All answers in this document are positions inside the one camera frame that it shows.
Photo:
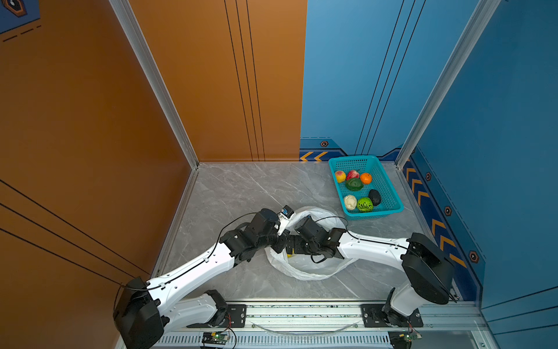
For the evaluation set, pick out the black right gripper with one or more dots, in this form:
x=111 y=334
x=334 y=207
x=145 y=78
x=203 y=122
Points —
x=296 y=246

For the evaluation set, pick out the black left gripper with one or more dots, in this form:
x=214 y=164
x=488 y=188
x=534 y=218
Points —
x=282 y=241

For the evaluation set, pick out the white plastic bag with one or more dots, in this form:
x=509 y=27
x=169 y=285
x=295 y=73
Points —
x=301 y=266

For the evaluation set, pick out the beige pear fruit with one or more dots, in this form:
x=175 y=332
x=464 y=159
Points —
x=350 y=202

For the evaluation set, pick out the light green bumpy fruit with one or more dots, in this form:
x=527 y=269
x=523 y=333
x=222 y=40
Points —
x=365 y=205

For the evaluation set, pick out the green mango fruit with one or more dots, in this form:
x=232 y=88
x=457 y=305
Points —
x=354 y=184

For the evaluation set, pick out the dark avocado fruit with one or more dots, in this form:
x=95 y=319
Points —
x=375 y=197

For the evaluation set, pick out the yellow orange bumpy fruit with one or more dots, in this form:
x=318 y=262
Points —
x=340 y=176

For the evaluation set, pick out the pink peach fruit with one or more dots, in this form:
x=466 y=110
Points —
x=352 y=174

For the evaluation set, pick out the orange tangerine fruit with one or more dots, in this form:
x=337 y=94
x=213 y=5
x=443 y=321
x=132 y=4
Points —
x=366 y=178

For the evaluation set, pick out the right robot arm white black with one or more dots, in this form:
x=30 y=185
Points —
x=429 y=273

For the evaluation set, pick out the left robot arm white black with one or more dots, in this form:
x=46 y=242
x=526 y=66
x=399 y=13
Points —
x=146 y=310

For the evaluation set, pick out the teal plastic basket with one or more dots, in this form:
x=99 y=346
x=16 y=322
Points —
x=391 y=202

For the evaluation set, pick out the green circuit board left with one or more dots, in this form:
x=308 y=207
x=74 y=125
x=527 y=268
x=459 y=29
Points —
x=214 y=339

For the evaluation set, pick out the circuit board right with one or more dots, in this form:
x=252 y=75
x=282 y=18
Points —
x=409 y=338

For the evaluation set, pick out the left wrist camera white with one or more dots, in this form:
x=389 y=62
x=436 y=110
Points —
x=285 y=216

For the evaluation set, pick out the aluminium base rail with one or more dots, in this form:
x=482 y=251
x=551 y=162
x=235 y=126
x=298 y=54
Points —
x=338 y=324

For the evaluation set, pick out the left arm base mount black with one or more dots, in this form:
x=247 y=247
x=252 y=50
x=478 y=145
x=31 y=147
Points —
x=230 y=316

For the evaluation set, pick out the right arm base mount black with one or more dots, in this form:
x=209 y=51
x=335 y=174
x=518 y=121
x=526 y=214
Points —
x=373 y=316

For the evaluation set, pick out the aluminium corner post right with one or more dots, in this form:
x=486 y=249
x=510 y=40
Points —
x=472 y=32

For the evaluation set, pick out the aluminium corner post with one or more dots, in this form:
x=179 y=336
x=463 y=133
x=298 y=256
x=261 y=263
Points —
x=472 y=32
x=136 y=38

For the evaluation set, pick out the aluminium corner post left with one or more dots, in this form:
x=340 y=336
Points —
x=136 y=38

